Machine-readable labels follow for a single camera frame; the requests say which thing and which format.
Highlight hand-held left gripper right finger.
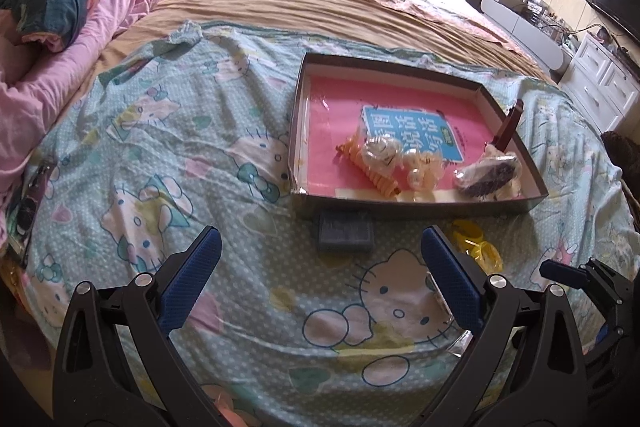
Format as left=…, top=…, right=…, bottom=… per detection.
left=420, top=226, right=586, bottom=427

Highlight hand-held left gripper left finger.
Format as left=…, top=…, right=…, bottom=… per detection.
left=51, top=226, right=236, bottom=427

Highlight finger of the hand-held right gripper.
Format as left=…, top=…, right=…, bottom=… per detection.
left=539, top=256, right=636, bottom=313

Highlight large clear earring card packet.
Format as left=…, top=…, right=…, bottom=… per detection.
left=424, top=271, right=475, bottom=359

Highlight grey cardboard box tray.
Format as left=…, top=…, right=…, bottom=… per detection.
left=286, top=52, right=550, bottom=222

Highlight dark hair accessory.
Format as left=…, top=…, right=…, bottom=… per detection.
left=453, top=154, right=524, bottom=200

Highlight clear plastic jewelry bag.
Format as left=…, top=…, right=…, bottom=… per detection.
left=359, top=136, right=404, bottom=178
left=404, top=149, right=446, bottom=193

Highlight orange spiral hair tie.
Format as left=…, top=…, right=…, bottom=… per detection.
left=335, top=134, right=401, bottom=200

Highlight yellow item in clear bag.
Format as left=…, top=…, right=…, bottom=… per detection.
left=449, top=219, right=504, bottom=273

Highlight small grey-blue box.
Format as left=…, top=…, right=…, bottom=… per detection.
left=314, top=211, right=376, bottom=253

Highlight cartoon cat print blanket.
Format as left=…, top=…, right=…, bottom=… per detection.
left=20, top=19, right=640, bottom=427

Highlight dark brown fluffy object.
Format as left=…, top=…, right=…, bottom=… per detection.
left=599, top=130, right=640, bottom=188

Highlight dark handheld device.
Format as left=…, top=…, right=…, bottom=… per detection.
left=9, top=161, right=54, bottom=258

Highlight white drawer dresser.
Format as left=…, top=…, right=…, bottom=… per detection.
left=557, top=31, right=640, bottom=136

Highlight grey and white vanity desk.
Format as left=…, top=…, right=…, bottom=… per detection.
left=457, top=0, right=576, bottom=76

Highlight pink quilt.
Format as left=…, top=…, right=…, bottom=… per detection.
left=0, top=0, right=189, bottom=198

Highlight tan bed sheet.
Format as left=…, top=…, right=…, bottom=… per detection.
left=92, top=0, right=557, bottom=84

